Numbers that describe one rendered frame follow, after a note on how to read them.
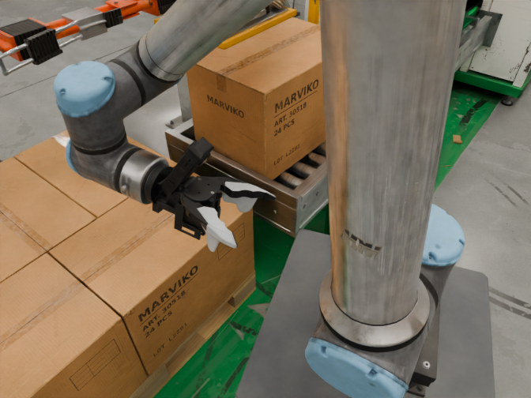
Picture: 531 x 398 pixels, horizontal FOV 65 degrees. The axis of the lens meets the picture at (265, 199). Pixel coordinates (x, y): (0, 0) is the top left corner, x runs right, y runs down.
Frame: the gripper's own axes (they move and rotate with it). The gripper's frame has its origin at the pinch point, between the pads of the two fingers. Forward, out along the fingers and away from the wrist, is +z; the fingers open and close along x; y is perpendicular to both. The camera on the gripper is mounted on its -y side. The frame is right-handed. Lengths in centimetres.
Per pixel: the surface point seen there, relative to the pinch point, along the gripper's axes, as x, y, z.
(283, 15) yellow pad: -77, -13, -31
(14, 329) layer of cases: 7, 68, -61
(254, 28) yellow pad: -64, -10, -34
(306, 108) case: -95, 21, -21
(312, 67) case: -94, 5, -22
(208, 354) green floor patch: -39, 111, -21
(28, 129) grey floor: -128, 119, -218
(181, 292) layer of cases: -31, 71, -31
